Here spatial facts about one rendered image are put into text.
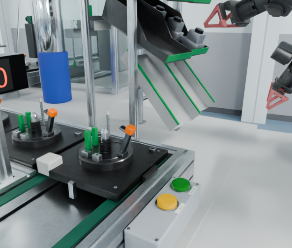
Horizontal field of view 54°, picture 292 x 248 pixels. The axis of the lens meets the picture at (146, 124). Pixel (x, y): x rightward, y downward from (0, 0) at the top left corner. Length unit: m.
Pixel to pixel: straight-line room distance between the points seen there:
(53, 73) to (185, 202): 1.17
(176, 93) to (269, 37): 2.88
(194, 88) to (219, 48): 2.98
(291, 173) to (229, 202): 0.27
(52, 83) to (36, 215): 1.03
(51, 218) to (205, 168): 0.50
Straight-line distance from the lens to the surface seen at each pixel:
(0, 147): 0.70
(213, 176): 0.90
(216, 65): 4.10
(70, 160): 0.75
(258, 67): 3.82
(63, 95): 1.63
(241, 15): 0.92
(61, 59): 1.60
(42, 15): 1.59
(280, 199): 0.86
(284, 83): 1.15
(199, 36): 0.99
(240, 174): 0.93
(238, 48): 4.03
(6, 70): 0.62
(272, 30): 3.77
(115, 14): 0.93
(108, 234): 0.53
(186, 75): 1.11
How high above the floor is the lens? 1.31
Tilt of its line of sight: 21 degrees down
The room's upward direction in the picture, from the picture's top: straight up
